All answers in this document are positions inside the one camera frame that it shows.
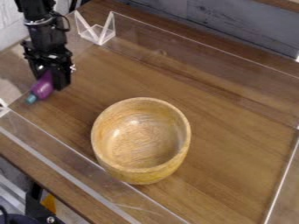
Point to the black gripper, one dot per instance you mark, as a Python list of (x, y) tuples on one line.
[(55, 60)]

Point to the purple toy eggplant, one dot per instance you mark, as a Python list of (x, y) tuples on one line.
[(42, 89)]

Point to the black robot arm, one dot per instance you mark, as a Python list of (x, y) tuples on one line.
[(46, 49)]

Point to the brown wooden bowl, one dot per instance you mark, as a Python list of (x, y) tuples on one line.
[(140, 139)]

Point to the black clamp with screw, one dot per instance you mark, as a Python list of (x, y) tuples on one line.
[(35, 209)]

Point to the clear acrylic tray wall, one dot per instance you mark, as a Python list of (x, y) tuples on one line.
[(239, 176)]

